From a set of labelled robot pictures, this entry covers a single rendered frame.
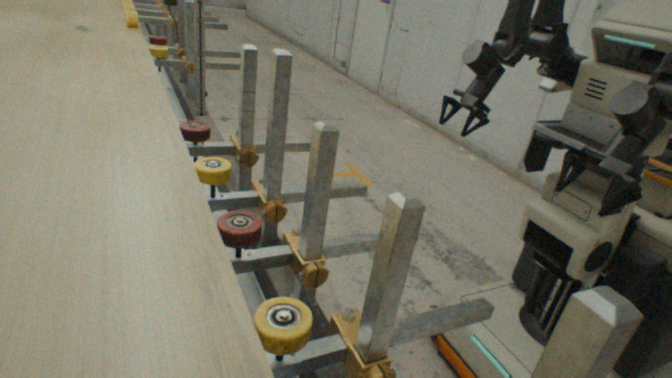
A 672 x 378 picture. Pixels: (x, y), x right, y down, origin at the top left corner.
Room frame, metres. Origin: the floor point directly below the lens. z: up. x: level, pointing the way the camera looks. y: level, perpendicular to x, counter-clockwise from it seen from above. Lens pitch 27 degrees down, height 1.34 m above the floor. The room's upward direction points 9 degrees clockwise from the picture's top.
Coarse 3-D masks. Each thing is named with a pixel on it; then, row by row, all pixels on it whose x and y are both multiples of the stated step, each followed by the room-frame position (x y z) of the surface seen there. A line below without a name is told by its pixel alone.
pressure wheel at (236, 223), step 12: (228, 216) 0.67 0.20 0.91; (240, 216) 0.68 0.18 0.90; (252, 216) 0.68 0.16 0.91; (228, 228) 0.63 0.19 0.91; (240, 228) 0.64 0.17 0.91; (252, 228) 0.64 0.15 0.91; (228, 240) 0.62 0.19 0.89; (240, 240) 0.62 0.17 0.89; (252, 240) 0.64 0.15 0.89; (240, 252) 0.66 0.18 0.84
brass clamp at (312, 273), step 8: (288, 232) 0.75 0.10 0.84; (288, 240) 0.73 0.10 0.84; (296, 240) 0.73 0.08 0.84; (296, 248) 0.70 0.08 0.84; (296, 256) 0.68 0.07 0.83; (296, 264) 0.68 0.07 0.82; (304, 264) 0.66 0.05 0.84; (312, 264) 0.66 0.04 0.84; (320, 264) 0.67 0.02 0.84; (296, 272) 0.67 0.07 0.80; (304, 272) 0.65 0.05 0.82; (312, 272) 0.65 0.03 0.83; (320, 272) 0.65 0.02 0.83; (328, 272) 0.67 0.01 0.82; (304, 280) 0.64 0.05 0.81; (312, 280) 0.65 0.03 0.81; (320, 280) 0.66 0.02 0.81
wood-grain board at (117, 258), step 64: (0, 0) 2.47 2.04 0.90; (64, 0) 2.84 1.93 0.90; (0, 64) 1.35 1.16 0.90; (64, 64) 1.47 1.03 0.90; (128, 64) 1.61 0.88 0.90; (0, 128) 0.89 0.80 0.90; (64, 128) 0.95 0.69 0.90; (128, 128) 1.01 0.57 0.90; (0, 192) 0.64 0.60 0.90; (64, 192) 0.67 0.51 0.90; (128, 192) 0.71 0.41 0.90; (192, 192) 0.75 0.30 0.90; (0, 256) 0.48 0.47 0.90; (64, 256) 0.50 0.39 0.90; (128, 256) 0.52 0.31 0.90; (192, 256) 0.55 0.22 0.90; (0, 320) 0.37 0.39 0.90; (64, 320) 0.38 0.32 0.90; (128, 320) 0.40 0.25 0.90; (192, 320) 0.42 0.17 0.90
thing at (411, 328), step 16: (464, 304) 0.63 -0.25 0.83; (480, 304) 0.64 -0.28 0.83; (400, 320) 0.56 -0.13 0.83; (416, 320) 0.57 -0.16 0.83; (432, 320) 0.58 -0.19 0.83; (448, 320) 0.58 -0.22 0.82; (464, 320) 0.60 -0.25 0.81; (480, 320) 0.63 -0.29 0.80; (336, 336) 0.50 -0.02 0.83; (400, 336) 0.53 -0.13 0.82; (416, 336) 0.55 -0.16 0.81; (304, 352) 0.46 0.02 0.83; (320, 352) 0.47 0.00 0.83; (336, 352) 0.47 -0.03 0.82; (272, 368) 0.42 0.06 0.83; (288, 368) 0.43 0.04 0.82; (304, 368) 0.45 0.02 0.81
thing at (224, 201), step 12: (240, 192) 0.92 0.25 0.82; (252, 192) 0.93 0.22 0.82; (288, 192) 0.96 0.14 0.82; (300, 192) 0.97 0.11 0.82; (336, 192) 1.02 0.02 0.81; (348, 192) 1.04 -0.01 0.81; (360, 192) 1.06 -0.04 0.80; (216, 204) 0.86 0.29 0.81; (228, 204) 0.88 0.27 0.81; (240, 204) 0.89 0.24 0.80; (252, 204) 0.91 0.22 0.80
